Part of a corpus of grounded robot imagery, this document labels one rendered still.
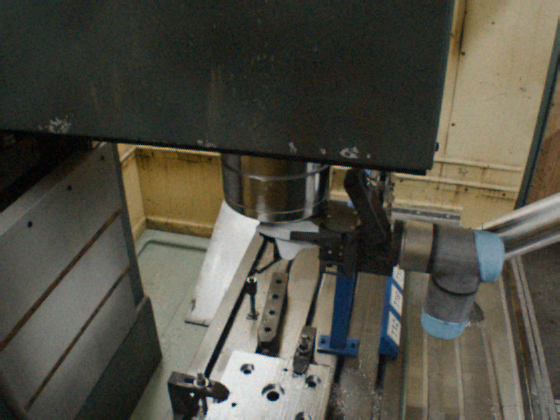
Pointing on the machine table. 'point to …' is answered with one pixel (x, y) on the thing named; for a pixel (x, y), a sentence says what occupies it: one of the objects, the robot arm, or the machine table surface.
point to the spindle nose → (274, 187)
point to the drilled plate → (251, 388)
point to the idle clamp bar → (278, 296)
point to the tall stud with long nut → (252, 295)
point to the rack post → (337, 340)
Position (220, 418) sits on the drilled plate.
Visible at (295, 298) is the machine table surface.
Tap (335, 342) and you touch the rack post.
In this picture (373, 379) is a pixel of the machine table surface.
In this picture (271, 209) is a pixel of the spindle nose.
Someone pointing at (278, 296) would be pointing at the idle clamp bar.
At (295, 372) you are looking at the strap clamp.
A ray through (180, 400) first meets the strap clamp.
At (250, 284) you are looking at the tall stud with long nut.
